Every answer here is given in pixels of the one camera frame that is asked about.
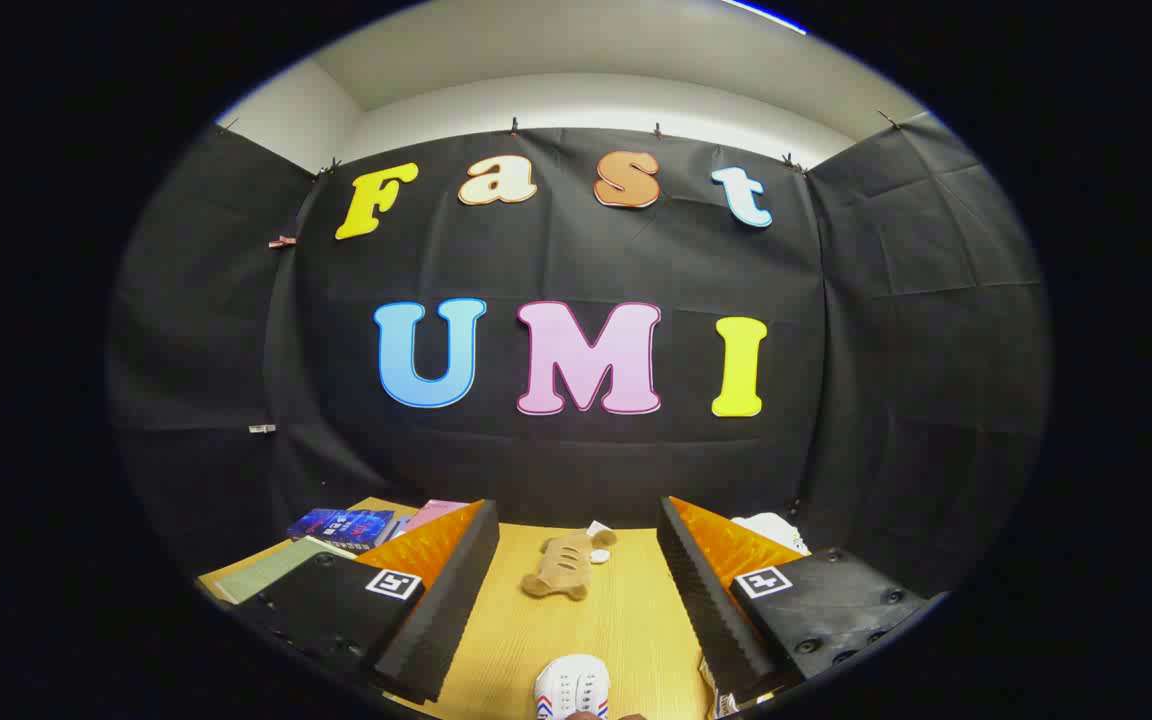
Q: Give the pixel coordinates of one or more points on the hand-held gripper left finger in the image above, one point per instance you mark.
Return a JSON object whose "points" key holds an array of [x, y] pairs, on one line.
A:
{"points": [[441, 610]]}

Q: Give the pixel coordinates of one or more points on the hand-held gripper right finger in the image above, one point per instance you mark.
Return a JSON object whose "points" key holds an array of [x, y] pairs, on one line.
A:
{"points": [[711, 600]]}

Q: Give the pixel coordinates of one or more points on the pale green storage box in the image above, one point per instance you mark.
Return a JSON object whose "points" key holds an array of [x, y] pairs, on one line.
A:
{"points": [[276, 568]]}

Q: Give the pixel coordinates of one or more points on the white plush toy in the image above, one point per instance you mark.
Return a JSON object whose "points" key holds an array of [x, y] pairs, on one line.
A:
{"points": [[771, 530]]}

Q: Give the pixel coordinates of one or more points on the pink cover book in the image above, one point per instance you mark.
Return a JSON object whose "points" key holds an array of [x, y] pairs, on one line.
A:
{"points": [[433, 513]]}

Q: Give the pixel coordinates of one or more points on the brown plush toy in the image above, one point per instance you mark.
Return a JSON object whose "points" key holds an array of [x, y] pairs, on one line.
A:
{"points": [[561, 570]]}

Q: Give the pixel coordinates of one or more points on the dark blue book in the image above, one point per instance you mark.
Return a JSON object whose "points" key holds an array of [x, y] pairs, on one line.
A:
{"points": [[346, 525]]}

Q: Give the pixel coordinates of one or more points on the black backdrop cloth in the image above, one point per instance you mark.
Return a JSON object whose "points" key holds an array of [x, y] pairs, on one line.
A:
{"points": [[596, 260]]}

